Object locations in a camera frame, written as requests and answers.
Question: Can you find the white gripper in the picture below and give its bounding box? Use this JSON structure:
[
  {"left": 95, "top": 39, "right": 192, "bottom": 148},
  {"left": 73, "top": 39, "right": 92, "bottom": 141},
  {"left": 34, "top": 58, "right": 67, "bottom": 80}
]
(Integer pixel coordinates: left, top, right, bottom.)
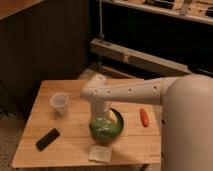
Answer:
[{"left": 91, "top": 115, "right": 116, "bottom": 127}]

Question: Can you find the green ceramic bowl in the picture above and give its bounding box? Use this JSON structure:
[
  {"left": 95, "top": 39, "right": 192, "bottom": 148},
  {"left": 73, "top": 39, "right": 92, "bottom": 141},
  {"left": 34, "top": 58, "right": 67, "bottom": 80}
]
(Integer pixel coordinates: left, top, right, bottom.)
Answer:
[{"left": 89, "top": 108, "right": 124, "bottom": 141}]

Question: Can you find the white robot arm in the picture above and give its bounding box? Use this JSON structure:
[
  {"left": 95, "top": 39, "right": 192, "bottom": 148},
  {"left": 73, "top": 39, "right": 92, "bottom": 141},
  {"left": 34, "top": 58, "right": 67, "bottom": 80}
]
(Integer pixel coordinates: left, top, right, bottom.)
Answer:
[{"left": 81, "top": 74, "right": 177, "bottom": 117}]

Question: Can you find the orange carrot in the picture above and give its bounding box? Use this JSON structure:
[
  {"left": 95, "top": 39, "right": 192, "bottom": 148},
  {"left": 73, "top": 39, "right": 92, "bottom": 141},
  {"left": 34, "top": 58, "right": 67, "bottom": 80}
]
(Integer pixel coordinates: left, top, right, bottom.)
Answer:
[{"left": 140, "top": 108, "right": 149, "bottom": 127}]

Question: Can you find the white folded napkin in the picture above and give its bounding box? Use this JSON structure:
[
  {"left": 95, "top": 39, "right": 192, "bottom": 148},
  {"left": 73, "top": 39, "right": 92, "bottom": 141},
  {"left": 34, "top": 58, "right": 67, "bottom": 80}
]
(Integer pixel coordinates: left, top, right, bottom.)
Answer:
[{"left": 88, "top": 145, "right": 112, "bottom": 163}]

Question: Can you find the clear plastic cup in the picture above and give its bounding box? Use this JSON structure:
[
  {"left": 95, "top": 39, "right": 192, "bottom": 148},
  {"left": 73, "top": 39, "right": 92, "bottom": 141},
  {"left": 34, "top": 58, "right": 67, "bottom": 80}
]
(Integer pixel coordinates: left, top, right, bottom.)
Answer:
[{"left": 50, "top": 92, "right": 69, "bottom": 116}]

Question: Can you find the black remote control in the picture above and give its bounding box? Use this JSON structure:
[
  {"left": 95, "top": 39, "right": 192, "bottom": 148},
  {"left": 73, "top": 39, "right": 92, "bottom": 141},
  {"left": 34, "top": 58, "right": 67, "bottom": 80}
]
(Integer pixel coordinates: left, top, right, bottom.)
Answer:
[{"left": 36, "top": 128, "right": 60, "bottom": 151}]

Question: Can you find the grey metal beam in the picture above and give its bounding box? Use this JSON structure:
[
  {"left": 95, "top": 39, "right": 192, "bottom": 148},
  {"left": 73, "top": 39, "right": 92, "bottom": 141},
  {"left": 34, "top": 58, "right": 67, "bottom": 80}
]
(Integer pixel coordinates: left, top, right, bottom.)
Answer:
[{"left": 90, "top": 39, "right": 191, "bottom": 76}]

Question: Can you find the metal shelf rack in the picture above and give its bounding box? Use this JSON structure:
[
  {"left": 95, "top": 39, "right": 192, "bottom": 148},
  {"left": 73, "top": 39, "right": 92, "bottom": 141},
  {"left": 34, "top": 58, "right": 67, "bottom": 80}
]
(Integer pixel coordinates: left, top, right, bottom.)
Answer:
[{"left": 101, "top": 0, "right": 213, "bottom": 26}]

